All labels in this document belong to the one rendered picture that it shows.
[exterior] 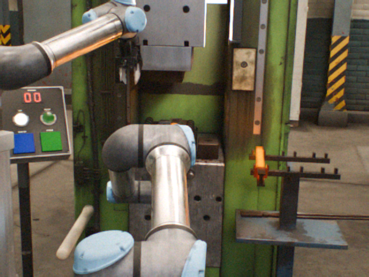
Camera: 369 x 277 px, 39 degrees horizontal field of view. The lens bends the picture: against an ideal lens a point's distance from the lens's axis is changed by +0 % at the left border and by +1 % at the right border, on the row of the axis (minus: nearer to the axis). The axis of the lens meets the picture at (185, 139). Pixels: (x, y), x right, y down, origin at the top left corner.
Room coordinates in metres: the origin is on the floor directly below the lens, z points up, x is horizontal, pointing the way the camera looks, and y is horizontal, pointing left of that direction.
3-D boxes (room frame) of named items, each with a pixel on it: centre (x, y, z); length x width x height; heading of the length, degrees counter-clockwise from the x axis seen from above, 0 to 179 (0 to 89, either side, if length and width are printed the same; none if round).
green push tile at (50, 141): (1.92, 0.51, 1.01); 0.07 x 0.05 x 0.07; 113
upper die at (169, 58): (2.27, 0.08, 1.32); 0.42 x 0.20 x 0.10; 178
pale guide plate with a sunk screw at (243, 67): (2.18, -0.23, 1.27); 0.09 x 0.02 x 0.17; 88
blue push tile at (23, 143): (1.88, 0.60, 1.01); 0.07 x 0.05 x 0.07; 113
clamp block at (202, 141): (2.12, -0.09, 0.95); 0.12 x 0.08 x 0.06; 178
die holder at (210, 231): (2.28, 0.02, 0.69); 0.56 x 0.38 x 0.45; 178
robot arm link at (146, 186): (1.67, 0.09, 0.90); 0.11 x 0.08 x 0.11; 94
